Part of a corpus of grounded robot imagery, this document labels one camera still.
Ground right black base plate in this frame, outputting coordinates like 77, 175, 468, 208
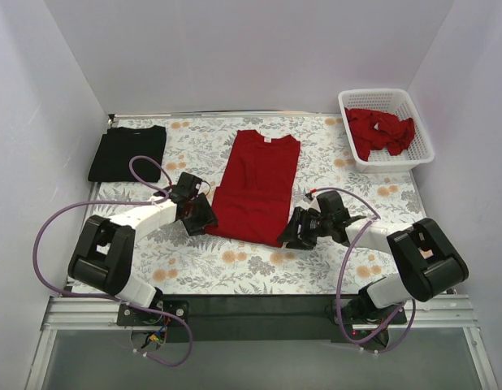
324, 299, 407, 325

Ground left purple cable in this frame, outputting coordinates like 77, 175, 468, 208
32, 155, 194, 366

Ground white plastic laundry basket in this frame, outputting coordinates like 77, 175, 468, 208
338, 88, 435, 173

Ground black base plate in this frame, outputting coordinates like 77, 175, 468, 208
116, 300, 190, 327
324, 299, 407, 325

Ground aluminium frame rail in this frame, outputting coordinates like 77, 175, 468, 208
27, 295, 498, 389

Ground red t-shirts in basket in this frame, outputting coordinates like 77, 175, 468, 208
345, 108, 416, 161

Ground folded black t-shirt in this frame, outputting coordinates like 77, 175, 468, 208
88, 125, 167, 183

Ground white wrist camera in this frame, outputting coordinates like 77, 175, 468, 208
149, 187, 171, 205
303, 188, 321, 212

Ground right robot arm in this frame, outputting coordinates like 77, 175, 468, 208
277, 189, 469, 323

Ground red t-shirt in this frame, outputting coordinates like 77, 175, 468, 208
206, 130, 301, 248

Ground purple cable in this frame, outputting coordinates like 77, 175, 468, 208
307, 186, 418, 355
32, 155, 194, 366

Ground floral patterned table mat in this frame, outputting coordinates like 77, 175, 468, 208
71, 115, 456, 295

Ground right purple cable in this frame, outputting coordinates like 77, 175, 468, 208
307, 186, 418, 355

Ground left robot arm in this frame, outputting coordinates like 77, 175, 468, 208
68, 172, 218, 325

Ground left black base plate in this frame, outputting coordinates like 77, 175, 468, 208
116, 300, 190, 327

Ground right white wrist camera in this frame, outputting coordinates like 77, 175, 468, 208
303, 188, 321, 212

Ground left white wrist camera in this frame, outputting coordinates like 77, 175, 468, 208
149, 187, 171, 205

